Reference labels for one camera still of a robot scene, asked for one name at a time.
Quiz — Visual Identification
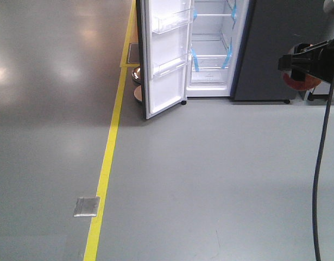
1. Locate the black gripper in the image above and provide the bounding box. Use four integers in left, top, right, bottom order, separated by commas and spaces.
278, 38, 334, 83

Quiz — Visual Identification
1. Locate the red yellow apple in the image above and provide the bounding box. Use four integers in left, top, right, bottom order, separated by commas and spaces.
282, 42, 321, 91

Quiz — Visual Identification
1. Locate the fridge door with shelves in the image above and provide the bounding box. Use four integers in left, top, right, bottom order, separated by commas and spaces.
136, 1, 194, 119

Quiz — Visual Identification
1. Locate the dark grey closed fridge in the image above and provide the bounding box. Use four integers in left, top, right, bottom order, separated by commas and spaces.
231, 1, 334, 103

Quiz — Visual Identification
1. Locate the white open fridge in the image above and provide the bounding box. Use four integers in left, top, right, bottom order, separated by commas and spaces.
186, 1, 252, 98

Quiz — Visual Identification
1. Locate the clear crisper drawer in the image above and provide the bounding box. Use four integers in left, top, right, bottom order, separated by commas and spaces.
191, 55, 229, 84

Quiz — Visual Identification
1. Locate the clear middle door bin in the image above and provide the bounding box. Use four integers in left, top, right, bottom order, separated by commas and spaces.
151, 53, 190, 78

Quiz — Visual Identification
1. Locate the clear door bin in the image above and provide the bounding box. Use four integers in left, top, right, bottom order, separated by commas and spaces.
151, 53, 190, 78
152, 7, 194, 34

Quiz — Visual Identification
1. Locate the clear upper door bin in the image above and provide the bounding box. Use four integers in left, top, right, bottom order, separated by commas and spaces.
152, 7, 194, 34

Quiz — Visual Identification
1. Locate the black hanging cable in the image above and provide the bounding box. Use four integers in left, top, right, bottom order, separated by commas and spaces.
312, 46, 334, 261

